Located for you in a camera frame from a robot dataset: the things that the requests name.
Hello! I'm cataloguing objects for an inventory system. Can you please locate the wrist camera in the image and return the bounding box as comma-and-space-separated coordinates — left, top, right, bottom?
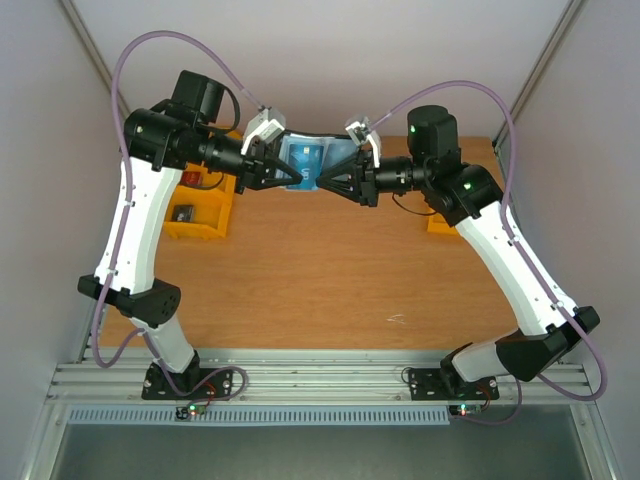
240, 107, 286, 155
345, 115, 382, 168

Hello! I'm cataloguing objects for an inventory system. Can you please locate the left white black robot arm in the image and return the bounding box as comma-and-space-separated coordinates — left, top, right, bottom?
78, 71, 302, 398

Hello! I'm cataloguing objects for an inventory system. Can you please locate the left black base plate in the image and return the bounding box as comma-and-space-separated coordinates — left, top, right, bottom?
141, 364, 234, 401

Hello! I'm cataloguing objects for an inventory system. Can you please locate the yellow bin middle left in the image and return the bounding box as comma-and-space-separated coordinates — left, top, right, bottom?
172, 170, 236, 204

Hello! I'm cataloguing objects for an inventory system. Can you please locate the right aluminium corner post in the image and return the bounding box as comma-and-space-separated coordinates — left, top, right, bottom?
491, 0, 589, 154

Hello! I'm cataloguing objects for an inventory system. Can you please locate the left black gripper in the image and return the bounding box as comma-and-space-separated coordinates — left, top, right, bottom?
189, 127, 303, 196

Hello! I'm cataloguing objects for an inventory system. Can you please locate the aluminium rail frame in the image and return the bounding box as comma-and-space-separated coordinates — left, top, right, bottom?
45, 346, 596, 406

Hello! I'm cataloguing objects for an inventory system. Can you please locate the aluminium corner post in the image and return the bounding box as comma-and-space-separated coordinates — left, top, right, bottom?
57, 0, 113, 94
491, 0, 589, 154

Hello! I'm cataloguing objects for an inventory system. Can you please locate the left small circuit board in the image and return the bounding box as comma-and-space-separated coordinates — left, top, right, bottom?
175, 404, 208, 421

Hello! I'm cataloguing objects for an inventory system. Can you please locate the dark VIP card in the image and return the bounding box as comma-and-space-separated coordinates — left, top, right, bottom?
171, 205, 195, 223

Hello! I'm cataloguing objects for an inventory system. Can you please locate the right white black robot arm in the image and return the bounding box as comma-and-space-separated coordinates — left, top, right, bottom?
316, 105, 600, 398

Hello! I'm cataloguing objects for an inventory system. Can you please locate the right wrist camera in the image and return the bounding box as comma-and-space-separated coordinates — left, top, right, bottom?
345, 115, 382, 168

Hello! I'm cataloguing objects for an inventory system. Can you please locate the right small circuit board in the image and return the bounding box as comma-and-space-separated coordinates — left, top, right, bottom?
449, 403, 485, 417

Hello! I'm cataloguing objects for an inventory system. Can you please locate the small circuit board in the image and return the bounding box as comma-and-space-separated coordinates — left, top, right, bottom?
175, 404, 208, 421
449, 403, 485, 417

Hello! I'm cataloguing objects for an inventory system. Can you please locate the yellow bin right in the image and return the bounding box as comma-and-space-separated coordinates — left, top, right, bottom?
426, 211, 459, 236

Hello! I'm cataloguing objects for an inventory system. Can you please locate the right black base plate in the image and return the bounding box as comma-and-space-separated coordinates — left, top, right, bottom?
400, 367, 500, 402

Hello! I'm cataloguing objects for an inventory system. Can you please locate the left aluminium corner post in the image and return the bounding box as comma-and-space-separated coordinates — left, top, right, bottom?
57, 0, 113, 94

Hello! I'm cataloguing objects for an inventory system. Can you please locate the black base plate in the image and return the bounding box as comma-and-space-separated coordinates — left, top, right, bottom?
141, 364, 234, 401
400, 367, 500, 402

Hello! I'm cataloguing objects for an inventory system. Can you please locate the yellow bin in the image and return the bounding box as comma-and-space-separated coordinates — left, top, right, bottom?
426, 211, 459, 236
172, 170, 236, 204
163, 197, 233, 240

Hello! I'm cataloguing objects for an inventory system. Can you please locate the grey slotted cable duct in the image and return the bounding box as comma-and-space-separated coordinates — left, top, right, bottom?
67, 405, 450, 427

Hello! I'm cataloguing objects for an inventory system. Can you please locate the yellow bin near left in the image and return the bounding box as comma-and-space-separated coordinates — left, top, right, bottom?
163, 197, 233, 240

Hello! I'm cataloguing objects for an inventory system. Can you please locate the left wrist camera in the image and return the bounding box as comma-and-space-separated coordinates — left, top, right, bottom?
240, 107, 286, 155

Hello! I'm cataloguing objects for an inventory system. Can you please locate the black card holder wallet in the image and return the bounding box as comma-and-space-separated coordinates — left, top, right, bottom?
278, 132, 358, 192

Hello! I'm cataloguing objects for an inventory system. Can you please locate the red card in bin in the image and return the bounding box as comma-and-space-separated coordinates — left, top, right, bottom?
180, 171, 203, 187

